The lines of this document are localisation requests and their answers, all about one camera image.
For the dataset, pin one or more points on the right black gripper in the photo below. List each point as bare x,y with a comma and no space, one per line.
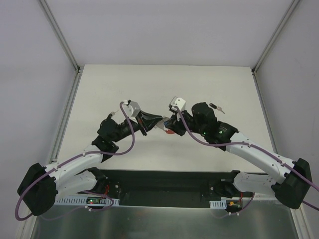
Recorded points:
178,125

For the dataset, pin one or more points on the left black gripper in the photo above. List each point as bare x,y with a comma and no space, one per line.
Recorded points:
142,123

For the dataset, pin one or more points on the keyring with red tag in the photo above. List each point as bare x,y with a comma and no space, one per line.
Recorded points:
161,126

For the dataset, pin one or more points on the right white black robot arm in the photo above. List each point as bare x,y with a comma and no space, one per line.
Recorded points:
286,179

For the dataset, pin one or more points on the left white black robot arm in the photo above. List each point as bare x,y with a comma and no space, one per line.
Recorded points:
42,186

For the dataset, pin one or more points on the black head silver key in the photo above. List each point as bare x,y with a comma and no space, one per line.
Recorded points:
215,107

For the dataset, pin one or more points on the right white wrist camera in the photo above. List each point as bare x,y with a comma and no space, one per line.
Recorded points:
177,103

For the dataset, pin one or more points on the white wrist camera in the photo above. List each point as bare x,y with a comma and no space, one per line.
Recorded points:
130,108
177,103

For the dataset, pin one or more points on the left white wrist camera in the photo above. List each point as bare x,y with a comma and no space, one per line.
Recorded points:
130,108

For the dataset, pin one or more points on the left aluminium frame post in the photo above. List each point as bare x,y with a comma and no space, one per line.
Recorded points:
59,34

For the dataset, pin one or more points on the aluminium frame post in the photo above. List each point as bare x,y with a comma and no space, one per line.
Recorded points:
59,34
275,35

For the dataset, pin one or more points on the right white cable duct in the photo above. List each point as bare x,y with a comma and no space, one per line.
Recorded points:
221,204

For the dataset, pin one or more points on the right aluminium table rail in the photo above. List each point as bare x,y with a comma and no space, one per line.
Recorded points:
263,106

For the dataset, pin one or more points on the aluminium table rail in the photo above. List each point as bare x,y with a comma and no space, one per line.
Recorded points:
55,149
263,106

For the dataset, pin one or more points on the left aluminium table rail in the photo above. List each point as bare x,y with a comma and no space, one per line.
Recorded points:
55,149

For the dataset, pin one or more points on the right aluminium frame post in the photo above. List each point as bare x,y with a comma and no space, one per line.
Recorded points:
275,35

